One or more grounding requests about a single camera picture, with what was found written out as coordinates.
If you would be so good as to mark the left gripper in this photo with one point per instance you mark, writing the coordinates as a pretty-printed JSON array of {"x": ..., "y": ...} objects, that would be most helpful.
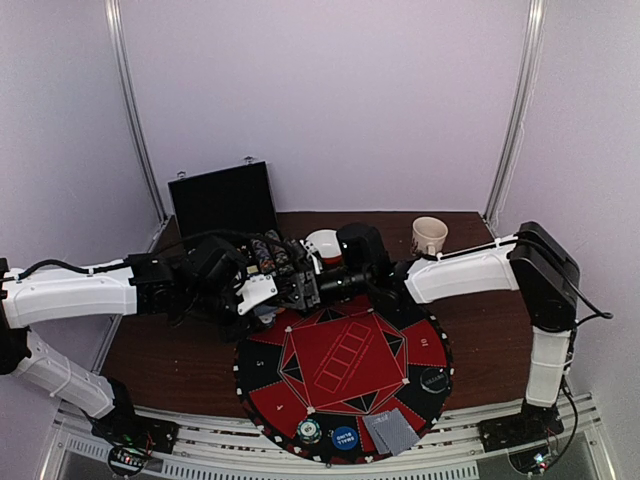
[{"x": 232, "y": 333}]

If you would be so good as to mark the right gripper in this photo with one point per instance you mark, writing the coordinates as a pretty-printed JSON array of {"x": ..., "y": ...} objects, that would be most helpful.
[{"x": 308, "y": 288}]

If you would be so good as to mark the dealt face-down card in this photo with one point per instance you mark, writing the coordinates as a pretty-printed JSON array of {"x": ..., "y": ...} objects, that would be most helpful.
[
  {"x": 382, "y": 429},
  {"x": 407, "y": 436}
]

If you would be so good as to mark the blue small blind button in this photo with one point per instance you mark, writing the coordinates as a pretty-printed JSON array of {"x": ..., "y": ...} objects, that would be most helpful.
[{"x": 345, "y": 438}]

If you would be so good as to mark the stack of poker chips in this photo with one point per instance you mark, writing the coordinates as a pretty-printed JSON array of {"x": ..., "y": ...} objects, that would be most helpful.
[{"x": 309, "y": 431}]

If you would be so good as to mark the blue backed card deck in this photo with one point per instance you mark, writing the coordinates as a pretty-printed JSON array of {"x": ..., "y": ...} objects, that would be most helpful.
[{"x": 266, "y": 314}]

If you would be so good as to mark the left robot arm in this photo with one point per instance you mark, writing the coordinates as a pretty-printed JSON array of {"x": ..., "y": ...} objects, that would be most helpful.
[{"x": 141, "y": 284}]

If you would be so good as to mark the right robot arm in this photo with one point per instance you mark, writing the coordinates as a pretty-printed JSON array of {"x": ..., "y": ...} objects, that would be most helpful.
[{"x": 530, "y": 262}]

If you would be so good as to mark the white bowl orange outside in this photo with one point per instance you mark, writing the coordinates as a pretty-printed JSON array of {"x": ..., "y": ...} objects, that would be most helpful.
[{"x": 325, "y": 242}]

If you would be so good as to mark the chip row in case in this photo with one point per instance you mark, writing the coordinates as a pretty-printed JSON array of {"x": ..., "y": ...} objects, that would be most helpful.
[
  {"x": 263, "y": 258},
  {"x": 280, "y": 255}
]

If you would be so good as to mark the cream ceramic mug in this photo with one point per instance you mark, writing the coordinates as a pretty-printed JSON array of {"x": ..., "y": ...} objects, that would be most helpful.
[{"x": 428, "y": 235}]

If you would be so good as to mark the black poker chip case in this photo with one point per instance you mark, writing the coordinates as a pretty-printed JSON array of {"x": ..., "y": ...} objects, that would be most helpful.
[{"x": 234, "y": 204}]

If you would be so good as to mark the round red black poker mat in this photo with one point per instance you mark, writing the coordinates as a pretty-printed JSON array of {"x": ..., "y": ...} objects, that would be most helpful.
[{"x": 337, "y": 365}]

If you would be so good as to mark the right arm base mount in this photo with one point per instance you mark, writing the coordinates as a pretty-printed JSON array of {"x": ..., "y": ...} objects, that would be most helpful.
[{"x": 530, "y": 441}]

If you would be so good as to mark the left aluminium frame post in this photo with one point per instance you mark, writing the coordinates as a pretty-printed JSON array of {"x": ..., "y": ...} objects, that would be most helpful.
[{"x": 116, "y": 31}]

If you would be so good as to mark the aluminium frame post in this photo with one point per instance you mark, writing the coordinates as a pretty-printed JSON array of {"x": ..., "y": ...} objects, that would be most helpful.
[
  {"x": 116, "y": 31},
  {"x": 515, "y": 127}
]

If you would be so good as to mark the right aluminium frame post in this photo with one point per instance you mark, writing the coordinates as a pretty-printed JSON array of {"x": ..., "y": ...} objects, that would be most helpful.
[{"x": 515, "y": 127}]

